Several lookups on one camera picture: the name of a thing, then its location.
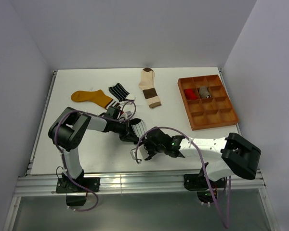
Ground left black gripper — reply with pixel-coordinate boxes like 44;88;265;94
111;120;139;144

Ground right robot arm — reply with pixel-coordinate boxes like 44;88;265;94
140;128;261;188

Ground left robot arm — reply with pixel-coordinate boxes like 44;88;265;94
48;106;147;193

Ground mustard yellow sock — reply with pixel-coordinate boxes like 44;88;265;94
71;90;120;109

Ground cream brown sock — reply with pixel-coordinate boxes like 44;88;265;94
139;67;161;109

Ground red rolled sock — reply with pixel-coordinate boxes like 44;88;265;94
184;89;198;100

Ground wooden compartment tray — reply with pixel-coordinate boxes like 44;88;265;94
178;75;239;130

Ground grey rolled sock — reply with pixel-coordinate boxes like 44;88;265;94
198;86;211;99

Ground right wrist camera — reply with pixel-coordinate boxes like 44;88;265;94
137;145;149;162

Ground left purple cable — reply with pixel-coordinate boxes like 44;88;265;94
53;100;137;212

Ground purple cable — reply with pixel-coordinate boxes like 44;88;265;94
130;126;232;229
53;100;137;212

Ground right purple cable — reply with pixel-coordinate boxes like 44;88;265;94
130;126;232;229

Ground aluminium frame rail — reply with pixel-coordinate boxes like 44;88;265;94
13;168;267;197

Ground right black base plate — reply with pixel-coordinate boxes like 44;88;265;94
184;173;227;191

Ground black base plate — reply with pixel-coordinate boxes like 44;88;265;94
184;173;227;191
55;178;100;193

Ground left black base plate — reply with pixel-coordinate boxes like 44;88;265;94
55;178;100;193

